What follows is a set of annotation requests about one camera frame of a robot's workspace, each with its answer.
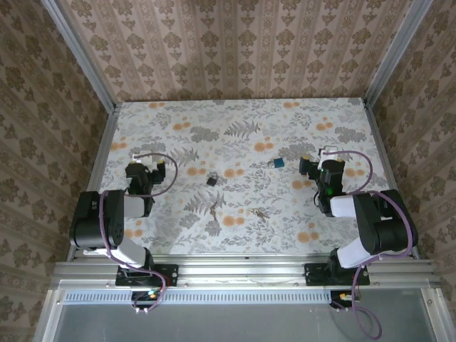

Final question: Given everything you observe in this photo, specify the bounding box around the floral patterned table cover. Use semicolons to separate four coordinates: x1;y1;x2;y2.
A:
83;98;411;256

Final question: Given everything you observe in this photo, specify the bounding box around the black connector block with plugs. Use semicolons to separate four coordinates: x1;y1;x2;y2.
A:
130;290;162;311
329;290;361;310

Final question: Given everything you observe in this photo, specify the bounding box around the grey metal panel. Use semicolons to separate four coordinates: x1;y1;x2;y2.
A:
34;280;454;342

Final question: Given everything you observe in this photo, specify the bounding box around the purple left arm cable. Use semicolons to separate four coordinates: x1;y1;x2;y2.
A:
98;152;179;314

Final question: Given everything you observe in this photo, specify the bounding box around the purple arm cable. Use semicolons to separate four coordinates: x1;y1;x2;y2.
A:
331;149;420;338
98;152;179;314

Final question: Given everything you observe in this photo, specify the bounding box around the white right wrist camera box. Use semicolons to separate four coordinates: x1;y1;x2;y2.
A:
318;145;340;169

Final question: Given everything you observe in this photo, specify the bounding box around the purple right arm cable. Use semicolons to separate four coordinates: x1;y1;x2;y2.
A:
331;149;420;338

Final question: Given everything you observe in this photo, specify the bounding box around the aluminium table side rail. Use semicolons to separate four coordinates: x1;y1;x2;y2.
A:
362;101;422;260
67;105;119;263

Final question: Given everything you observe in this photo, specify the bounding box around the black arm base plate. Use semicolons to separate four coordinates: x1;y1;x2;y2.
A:
115;264;179;288
305;262;371;286

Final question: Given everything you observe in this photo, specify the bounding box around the aluminium mounting rail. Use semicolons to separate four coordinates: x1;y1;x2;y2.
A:
52;259;443;286

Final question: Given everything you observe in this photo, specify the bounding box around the aluminium frame post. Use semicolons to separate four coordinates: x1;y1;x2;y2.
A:
39;0;119;114
362;0;435;108

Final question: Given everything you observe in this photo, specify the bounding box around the slotted grey cable duct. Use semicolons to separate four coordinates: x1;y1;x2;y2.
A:
62;289;335;304

